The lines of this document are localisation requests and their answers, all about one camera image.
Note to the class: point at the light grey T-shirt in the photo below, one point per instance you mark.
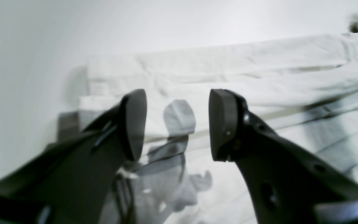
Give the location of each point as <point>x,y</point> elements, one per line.
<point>305,88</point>

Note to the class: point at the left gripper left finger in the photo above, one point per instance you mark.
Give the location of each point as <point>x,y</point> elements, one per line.
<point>68,183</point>

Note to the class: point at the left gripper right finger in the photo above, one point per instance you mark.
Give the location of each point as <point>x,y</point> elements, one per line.
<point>287,184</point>

